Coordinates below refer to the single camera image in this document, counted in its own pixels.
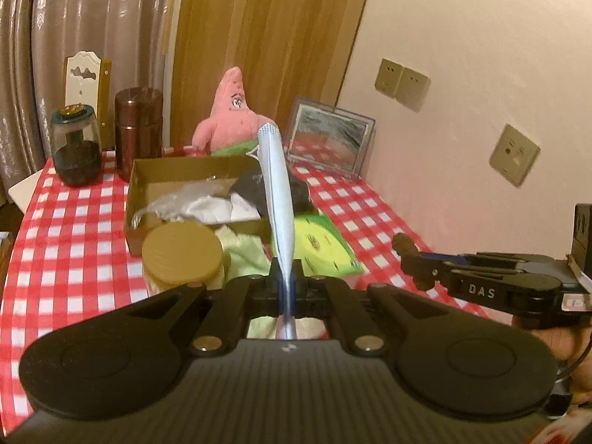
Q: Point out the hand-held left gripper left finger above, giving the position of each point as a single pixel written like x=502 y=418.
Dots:
x=263 y=293

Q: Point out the brown metal thermos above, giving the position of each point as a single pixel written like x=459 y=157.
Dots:
x=138 y=134

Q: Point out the glass jar with dark lid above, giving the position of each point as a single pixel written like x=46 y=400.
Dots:
x=76 y=148

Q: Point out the white plastic bag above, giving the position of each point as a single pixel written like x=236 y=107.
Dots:
x=185 y=196

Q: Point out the black cloth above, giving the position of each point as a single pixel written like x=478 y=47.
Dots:
x=247 y=187

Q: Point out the pink starfish plush toy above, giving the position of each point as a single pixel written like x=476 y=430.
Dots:
x=231 y=115

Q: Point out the white cloth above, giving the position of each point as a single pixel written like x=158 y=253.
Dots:
x=208 y=208

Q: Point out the nut jar with gold lid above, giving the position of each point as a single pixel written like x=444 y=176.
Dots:
x=180 y=249

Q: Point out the brown cardboard box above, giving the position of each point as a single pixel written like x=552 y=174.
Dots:
x=138 y=203

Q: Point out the wooden door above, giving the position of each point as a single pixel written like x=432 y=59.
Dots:
x=268 y=32

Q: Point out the white flat panel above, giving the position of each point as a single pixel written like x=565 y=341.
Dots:
x=27 y=189

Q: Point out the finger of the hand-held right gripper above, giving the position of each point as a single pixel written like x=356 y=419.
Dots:
x=423 y=273
x=404 y=244

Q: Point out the beige patterned curtain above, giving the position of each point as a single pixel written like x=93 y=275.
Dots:
x=92 y=18

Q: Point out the clear picture frame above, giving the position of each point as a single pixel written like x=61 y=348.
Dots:
x=328 y=134

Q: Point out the person's right hand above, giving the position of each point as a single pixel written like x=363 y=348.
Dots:
x=555 y=340

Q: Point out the beige wall socket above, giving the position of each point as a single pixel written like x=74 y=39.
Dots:
x=387 y=77
x=412 y=89
x=514 y=155

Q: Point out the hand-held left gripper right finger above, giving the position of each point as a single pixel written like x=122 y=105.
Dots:
x=300 y=293

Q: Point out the light green cloth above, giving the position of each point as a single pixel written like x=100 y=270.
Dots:
x=245 y=254

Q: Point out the green yellow packet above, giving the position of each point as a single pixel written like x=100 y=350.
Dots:
x=323 y=245

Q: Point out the red white checked tablecloth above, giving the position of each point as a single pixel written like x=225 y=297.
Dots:
x=69 y=240

